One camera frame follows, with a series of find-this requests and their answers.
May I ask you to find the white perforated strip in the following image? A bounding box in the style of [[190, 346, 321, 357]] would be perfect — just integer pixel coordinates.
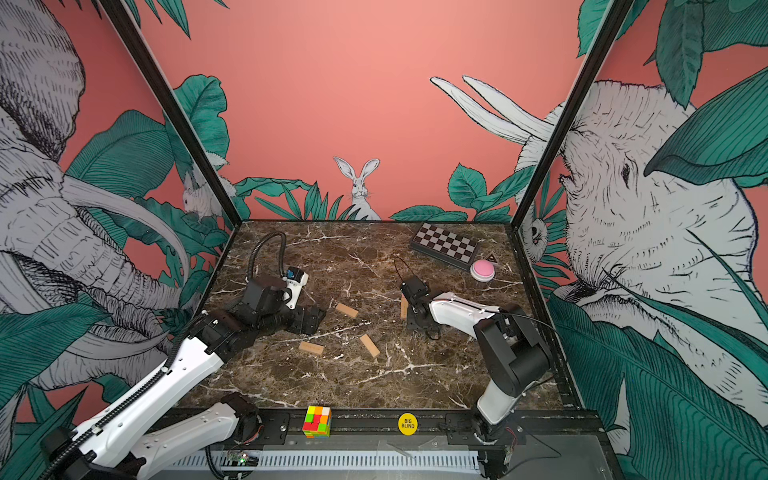
[[173, 449, 481, 473]]

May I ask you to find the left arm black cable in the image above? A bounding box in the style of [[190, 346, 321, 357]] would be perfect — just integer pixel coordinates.
[[247, 231, 288, 283]]

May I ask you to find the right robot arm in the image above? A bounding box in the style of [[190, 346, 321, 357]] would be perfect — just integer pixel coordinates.
[[400, 276, 553, 444]]

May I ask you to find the black front rail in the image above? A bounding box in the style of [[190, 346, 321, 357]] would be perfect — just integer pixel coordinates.
[[239, 407, 601, 448]]

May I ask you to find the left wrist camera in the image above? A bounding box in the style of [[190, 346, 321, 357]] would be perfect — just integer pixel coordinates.
[[239, 266, 310, 325]]

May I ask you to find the colourful puzzle cube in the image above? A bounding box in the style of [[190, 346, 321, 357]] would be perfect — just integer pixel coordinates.
[[302, 405, 332, 438]]

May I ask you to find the small circuit board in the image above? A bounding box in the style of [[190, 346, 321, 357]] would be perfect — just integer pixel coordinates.
[[222, 451, 259, 469]]

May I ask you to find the folded checkered chess board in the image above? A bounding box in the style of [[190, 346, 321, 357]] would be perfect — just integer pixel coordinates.
[[409, 223, 478, 271]]

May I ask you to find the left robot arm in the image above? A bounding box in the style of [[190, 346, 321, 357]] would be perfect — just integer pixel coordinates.
[[40, 306, 326, 479]]

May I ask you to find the natural wood block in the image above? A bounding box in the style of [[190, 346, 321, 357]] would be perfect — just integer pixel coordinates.
[[400, 295, 409, 320], [360, 334, 380, 358], [299, 341, 324, 356], [335, 303, 359, 319]]

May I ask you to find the pink round button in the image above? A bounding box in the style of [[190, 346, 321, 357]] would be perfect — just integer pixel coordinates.
[[470, 259, 496, 283]]

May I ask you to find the yellow big blind chip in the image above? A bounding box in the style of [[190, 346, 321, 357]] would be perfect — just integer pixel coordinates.
[[397, 412, 419, 436]]

